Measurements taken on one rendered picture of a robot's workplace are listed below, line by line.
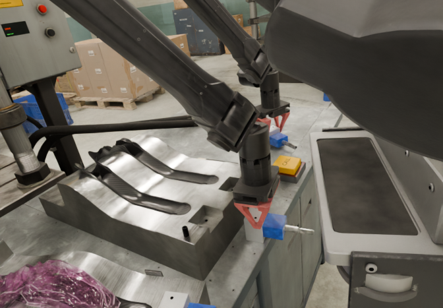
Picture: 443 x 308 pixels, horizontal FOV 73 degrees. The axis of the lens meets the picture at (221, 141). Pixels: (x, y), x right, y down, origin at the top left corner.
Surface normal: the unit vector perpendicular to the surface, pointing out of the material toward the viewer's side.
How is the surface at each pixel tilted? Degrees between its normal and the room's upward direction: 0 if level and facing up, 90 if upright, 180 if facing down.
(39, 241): 0
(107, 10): 87
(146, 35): 87
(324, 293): 0
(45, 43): 90
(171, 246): 90
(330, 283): 0
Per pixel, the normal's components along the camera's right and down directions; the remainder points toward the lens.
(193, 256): -0.50, 0.43
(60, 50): 0.85, 0.11
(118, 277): 0.31, -0.80
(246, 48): 0.58, 0.17
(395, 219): -0.14, -0.89
